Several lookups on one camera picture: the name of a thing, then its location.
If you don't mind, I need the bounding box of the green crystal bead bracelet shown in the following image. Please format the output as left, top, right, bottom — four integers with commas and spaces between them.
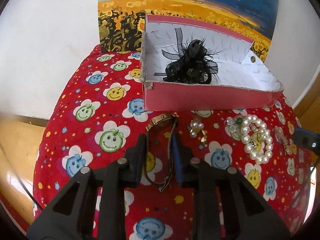
224, 116, 245, 141

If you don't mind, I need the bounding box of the black feather hair accessory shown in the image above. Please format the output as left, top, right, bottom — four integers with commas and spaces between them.
154, 27, 225, 84

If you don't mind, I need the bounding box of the white pearl bracelet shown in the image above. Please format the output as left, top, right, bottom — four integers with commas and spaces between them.
240, 114, 274, 165

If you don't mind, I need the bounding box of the sunflower field painting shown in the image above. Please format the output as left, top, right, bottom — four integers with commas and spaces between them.
97, 0, 280, 63

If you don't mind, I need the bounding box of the black cable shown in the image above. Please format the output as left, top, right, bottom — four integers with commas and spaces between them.
0, 144, 43, 210

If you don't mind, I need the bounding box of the pink cardboard box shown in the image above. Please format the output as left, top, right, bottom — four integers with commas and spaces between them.
140, 14, 285, 112

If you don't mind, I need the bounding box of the gold wristwatch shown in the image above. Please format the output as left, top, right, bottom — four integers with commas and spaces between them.
146, 114, 179, 193

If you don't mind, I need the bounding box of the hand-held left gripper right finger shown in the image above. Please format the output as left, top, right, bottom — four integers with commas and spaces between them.
171, 132, 292, 240

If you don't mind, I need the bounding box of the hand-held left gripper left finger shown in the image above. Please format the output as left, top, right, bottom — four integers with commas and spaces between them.
26, 134, 148, 240

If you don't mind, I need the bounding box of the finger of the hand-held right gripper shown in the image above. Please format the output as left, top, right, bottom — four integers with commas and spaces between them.
293, 127, 320, 153

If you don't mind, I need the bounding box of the red smiley flower cloth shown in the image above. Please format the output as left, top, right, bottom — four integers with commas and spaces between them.
32, 44, 315, 240

